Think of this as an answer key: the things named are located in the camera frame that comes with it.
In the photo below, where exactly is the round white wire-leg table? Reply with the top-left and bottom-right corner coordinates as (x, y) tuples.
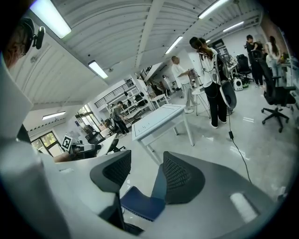
(191, 88), (212, 119)

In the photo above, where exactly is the person's left forearm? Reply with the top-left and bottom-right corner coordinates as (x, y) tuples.
(53, 153), (75, 163)

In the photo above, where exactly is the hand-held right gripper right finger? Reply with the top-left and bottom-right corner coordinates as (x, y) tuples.
(143, 151), (277, 239)

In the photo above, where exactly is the white table with black lines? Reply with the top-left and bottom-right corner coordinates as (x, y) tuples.
(131, 104), (195, 165)

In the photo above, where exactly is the blue cushioned grey chair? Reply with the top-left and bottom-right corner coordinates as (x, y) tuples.
(120, 163), (169, 222)

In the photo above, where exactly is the white desk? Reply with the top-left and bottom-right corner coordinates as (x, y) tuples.
(149, 93), (172, 110)

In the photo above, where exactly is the white table with black legs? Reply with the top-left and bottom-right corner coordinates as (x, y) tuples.
(95, 133), (126, 157)

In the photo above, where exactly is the black metal staircase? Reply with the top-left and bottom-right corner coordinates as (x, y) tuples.
(139, 65), (169, 93)

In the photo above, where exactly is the black power adapter cable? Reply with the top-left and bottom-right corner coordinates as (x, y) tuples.
(225, 108), (252, 183)

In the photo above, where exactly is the black head-worn camera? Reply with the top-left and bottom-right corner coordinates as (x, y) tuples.
(20, 17), (45, 54)

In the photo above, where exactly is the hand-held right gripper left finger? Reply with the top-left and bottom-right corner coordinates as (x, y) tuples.
(54, 150), (132, 231)

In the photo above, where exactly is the white shelving unit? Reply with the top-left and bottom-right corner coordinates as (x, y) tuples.
(93, 78), (156, 124)

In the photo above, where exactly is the grey shell backpack rig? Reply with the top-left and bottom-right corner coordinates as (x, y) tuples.
(216, 53), (237, 110)

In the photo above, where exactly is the long ceiling light panel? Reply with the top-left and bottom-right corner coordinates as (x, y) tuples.
(198, 0), (232, 19)
(29, 0), (72, 39)
(42, 111), (66, 121)
(88, 60), (108, 79)
(165, 36), (184, 54)
(222, 21), (245, 33)

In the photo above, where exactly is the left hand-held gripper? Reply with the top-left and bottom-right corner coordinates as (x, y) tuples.
(61, 134), (102, 161)

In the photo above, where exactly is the white pod with round window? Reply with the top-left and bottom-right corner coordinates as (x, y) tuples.
(233, 78), (244, 92)

